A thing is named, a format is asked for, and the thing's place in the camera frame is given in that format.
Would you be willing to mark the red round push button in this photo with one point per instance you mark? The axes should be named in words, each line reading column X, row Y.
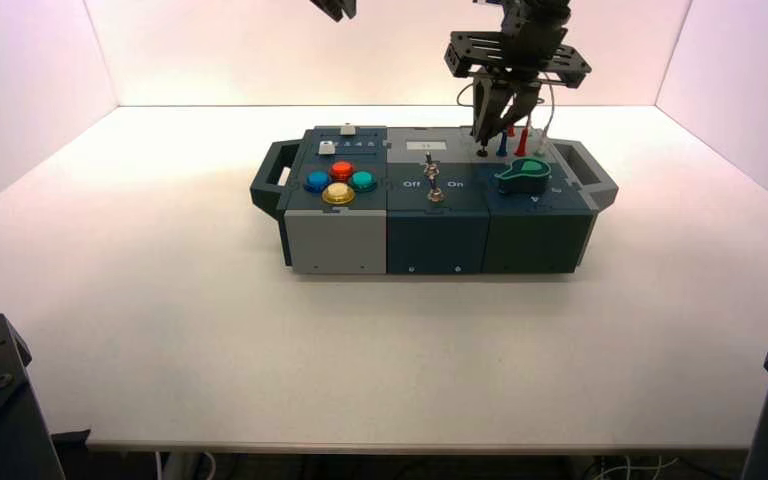
column 341, row 169

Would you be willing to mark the small grey display panel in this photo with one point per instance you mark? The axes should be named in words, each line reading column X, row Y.
column 426, row 146

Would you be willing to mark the white table leg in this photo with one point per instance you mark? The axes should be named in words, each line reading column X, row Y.
column 182, row 467

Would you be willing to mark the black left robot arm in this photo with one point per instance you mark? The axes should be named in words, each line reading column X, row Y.
column 0, row 417

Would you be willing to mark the metal toggle switch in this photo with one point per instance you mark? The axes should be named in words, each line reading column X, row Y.
column 434, row 191
column 428, row 163

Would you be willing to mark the green rotary knob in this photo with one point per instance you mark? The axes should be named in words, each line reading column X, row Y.
column 523, row 174

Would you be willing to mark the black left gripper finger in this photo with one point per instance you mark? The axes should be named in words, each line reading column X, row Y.
column 349, row 6
column 330, row 6

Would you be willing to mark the yellow round push button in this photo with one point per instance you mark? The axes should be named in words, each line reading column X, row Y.
column 338, row 193

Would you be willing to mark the green round push button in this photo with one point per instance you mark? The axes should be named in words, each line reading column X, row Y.
column 362, row 180

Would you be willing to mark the grey and teal control box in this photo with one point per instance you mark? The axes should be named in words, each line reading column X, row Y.
column 437, row 235

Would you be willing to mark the white square key cap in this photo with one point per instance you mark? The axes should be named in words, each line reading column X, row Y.
column 348, row 129
column 326, row 148

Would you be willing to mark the black bracket under table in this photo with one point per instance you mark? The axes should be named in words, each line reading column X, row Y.
column 72, row 454

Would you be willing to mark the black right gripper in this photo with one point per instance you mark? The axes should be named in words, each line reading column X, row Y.
column 533, row 46

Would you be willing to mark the blue round push button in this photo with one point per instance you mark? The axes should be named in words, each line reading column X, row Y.
column 318, row 180

